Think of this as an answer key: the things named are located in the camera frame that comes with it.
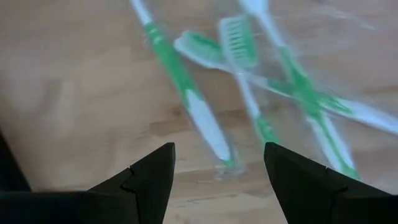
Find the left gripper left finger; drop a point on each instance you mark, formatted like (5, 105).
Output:
(140, 196)

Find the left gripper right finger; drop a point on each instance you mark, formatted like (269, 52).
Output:
(317, 199)

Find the green white bagged toothbrush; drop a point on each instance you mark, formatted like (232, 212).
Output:
(174, 68)
(237, 40)
(298, 81)
(199, 48)

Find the black aluminium table frame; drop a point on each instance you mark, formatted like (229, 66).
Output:
(9, 174)

